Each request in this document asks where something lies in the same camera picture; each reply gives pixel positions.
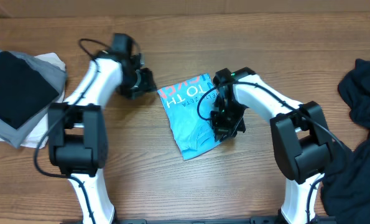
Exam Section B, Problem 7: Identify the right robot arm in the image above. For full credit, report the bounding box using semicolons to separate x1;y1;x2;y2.
209;67;335;223

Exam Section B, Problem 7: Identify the folded grey garment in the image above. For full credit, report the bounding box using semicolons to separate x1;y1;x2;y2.
0;47;68;149

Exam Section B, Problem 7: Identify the folded black garment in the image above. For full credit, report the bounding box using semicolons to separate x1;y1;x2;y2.
0;51;59;129

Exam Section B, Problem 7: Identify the crumpled black garment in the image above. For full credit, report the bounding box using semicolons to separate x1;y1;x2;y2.
320;57;370;224

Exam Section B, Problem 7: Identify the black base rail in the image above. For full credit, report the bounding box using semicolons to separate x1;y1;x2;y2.
113;215;288;224

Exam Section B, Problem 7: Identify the light blue t-shirt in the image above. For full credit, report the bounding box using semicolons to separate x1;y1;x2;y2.
157;73;220;161

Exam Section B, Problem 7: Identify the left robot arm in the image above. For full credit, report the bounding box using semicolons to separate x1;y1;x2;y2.
48;50;156;223

